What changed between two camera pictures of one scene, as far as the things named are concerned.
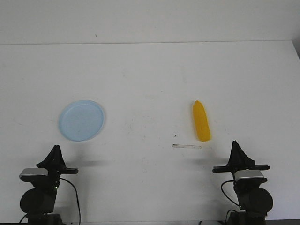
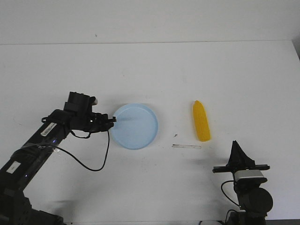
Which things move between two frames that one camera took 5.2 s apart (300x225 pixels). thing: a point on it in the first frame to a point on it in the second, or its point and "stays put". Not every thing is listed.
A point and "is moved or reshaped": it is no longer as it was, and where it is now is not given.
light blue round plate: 81,121 is moved or reshaped
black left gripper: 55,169 to 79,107
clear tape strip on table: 186,146 stays put
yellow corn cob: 201,121 stays put
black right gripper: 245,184 stays put
